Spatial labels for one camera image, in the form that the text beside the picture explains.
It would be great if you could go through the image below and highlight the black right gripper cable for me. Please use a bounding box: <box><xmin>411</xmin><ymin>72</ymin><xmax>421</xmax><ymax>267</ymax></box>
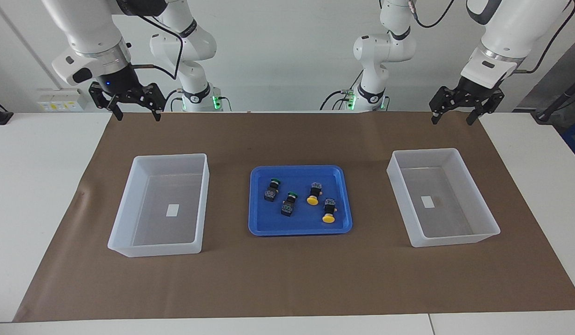
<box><xmin>128</xmin><ymin>13</ymin><xmax>186</xmax><ymax>80</ymax></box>

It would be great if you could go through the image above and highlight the white wall socket strip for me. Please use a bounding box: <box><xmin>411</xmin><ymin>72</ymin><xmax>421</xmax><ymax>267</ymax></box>
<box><xmin>36</xmin><ymin>88</ymin><xmax>87</xmax><ymax>112</ymax></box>

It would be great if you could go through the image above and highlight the brown paper table mat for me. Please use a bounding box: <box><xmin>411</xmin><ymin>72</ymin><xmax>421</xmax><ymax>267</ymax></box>
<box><xmin>13</xmin><ymin>111</ymin><xmax>575</xmax><ymax>322</ymax></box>

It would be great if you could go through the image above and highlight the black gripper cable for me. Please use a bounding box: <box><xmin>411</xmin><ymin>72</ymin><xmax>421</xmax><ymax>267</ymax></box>
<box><xmin>408</xmin><ymin>0</ymin><xmax>575</xmax><ymax>75</ymax></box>
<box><xmin>128</xmin><ymin>13</ymin><xmax>186</xmax><ymax>80</ymax></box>

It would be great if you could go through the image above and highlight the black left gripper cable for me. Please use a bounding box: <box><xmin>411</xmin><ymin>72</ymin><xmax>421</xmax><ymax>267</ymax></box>
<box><xmin>408</xmin><ymin>0</ymin><xmax>575</xmax><ymax>75</ymax></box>

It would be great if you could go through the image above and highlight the black stand pole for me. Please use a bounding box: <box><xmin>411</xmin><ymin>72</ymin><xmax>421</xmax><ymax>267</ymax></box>
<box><xmin>532</xmin><ymin>85</ymin><xmax>575</xmax><ymax>123</ymax></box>

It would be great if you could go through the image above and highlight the black base cable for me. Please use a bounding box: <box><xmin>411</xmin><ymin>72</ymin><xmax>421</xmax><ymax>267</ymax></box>
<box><xmin>163</xmin><ymin>89</ymin><xmax>184</xmax><ymax>112</ymax></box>
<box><xmin>319</xmin><ymin>90</ymin><xmax>351</xmax><ymax>111</ymax></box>

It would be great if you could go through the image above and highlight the translucent white plastic box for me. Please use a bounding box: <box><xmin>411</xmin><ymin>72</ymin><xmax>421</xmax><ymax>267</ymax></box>
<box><xmin>386</xmin><ymin>148</ymin><xmax>501</xmax><ymax>248</ymax></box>
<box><xmin>107</xmin><ymin>154</ymin><xmax>210</xmax><ymax>258</ymax></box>

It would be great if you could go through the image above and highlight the blue plastic tray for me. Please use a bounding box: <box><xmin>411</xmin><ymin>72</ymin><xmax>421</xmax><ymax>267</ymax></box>
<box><xmin>248</xmin><ymin>165</ymin><xmax>353</xmax><ymax>236</ymax></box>

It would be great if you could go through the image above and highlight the green push button switch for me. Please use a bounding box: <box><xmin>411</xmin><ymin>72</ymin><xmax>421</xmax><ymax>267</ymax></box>
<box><xmin>281</xmin><ymin>191</ymin><xmax>299</xmax><ymax>217</ymax></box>
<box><xmin>264</xmin><ymin>178</ymin><xmax>281</xmax><ymax>202</ymax></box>

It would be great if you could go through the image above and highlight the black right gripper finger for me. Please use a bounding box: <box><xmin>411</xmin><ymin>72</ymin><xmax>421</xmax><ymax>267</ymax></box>
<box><xmin>131</xmin><ymin>83</ymin><xmax>166</xmax><ymax>122</ymax></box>
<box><xmin>89</xmin><ymin>81</ymin><xmax>124</xmax><ymax>121</ymax></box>

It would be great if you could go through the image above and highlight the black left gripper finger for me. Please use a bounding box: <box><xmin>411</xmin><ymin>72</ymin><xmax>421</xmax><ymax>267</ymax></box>
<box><xmin>429</xmin><ymin>85</ymin><xmax>461</xmax><ymax>125</ymax></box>
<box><xmin>465</xmin><ymin>88</ymin><xmax>505</xmax><ymax>126</ymax></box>

